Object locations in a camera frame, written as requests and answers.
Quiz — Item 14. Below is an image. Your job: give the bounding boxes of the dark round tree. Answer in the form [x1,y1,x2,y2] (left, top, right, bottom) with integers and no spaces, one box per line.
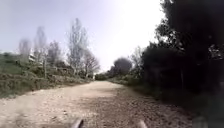
[107,57,134,77]

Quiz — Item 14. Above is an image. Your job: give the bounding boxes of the pale dirt gravel path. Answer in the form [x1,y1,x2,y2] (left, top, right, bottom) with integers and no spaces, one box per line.
[0,80,194,128]

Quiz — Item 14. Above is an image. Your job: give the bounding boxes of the row of bare trees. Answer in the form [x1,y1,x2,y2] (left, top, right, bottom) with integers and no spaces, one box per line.
[18,18,101,79]

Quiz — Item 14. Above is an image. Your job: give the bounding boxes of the robot's own part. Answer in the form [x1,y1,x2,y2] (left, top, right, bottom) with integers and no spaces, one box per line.
[70,118,84,128]
[137,119,148,128]

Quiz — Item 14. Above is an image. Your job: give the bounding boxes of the dark dense trees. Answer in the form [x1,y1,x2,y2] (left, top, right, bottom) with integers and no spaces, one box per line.
[129,0,224,101]

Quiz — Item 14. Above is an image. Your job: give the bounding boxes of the grassy scrub bank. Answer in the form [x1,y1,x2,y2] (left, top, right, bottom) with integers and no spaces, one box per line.
[0,52,94,100]

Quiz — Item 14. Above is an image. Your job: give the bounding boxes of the dark verge with bushes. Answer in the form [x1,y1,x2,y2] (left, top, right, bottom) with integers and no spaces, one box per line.
[108,76,224,128]

